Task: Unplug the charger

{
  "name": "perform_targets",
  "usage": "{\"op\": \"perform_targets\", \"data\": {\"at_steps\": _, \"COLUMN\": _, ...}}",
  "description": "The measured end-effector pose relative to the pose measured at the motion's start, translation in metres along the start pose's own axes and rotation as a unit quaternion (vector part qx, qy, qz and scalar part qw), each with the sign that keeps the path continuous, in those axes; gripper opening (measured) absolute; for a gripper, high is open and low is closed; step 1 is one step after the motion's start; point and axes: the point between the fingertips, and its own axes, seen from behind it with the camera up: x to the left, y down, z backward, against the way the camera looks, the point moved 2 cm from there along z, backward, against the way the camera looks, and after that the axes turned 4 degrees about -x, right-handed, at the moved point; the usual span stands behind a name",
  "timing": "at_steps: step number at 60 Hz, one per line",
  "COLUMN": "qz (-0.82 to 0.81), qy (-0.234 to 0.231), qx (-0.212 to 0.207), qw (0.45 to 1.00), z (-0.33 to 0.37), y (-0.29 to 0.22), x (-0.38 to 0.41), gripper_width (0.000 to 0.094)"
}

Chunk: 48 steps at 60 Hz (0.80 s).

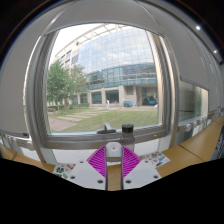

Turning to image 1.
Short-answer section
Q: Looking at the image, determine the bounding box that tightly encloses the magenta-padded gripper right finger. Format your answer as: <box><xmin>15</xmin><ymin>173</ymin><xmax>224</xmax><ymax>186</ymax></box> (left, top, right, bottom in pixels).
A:
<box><xmin>121</xmin><ymin>145</ymin><xmax>163</xmax><ymax>191</ymax></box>

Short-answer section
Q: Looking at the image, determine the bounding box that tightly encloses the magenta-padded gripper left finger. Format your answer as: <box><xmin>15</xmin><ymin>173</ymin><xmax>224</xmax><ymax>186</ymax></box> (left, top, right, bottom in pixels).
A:
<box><xmin>66</xmin><ymin>145</ymin><xmax>109</xmax><ymax>191</ymax></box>

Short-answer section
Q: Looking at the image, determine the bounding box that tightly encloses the sticker sheet with red sticker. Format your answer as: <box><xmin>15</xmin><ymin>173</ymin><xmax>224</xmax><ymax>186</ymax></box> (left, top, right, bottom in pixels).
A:
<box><xmin>139</xmin><ymin>150</ymin><xmax>172</xmax><ymax>168</ymax></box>

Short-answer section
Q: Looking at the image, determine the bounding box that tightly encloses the clear black-capped water bottle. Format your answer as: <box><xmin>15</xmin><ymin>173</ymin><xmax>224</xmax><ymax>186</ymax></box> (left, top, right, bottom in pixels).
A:
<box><xmin>120</xmin><ymin>123</ymin><xmax>136</xmax><ymax>152</ymax></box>

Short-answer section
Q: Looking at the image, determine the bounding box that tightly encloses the grey window frame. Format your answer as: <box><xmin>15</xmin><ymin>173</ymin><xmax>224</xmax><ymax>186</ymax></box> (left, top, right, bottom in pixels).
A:
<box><xmin>24</xmin><ymin>23</ymin><xmax>181</xmax><ymax>164</ymax></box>

